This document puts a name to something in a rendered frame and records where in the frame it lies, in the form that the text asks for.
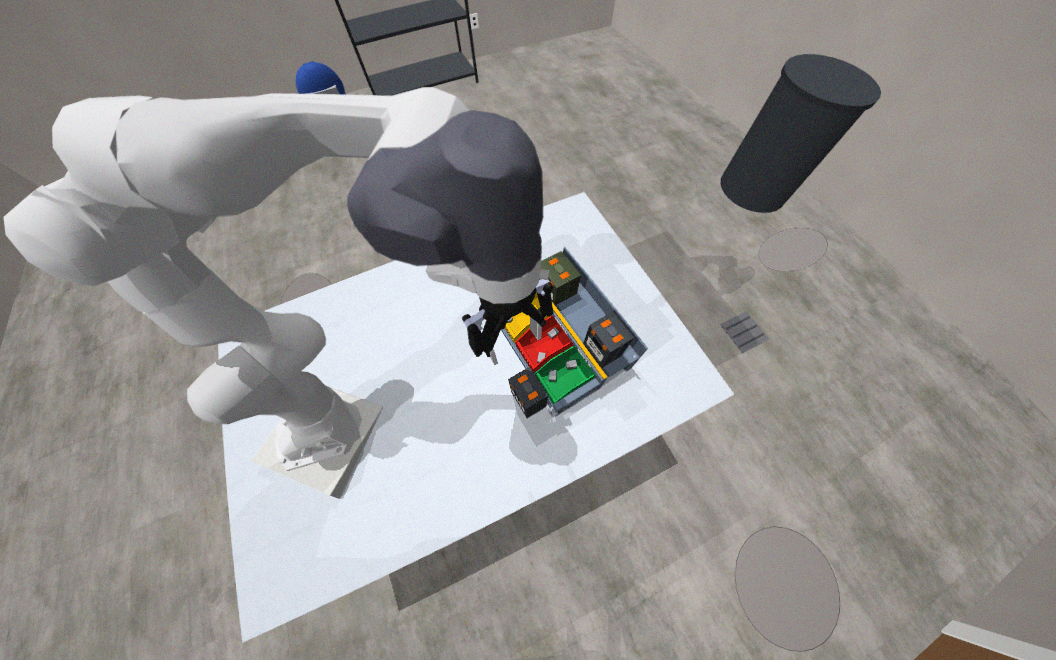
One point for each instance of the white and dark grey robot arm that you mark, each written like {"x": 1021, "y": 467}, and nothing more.
{"x": 465, "y": 201}

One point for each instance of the yellow open bin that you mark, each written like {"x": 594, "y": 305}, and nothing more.
{"x": 520, "y": 323}

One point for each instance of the red open bin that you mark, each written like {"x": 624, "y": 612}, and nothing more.
{"x": 530, "y": 347}

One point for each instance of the yellow flat bar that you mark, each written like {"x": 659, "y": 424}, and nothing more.
{"x": 579, "y": 342}

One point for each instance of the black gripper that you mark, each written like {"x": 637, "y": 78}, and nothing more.
{"x": 497, "y": 315}

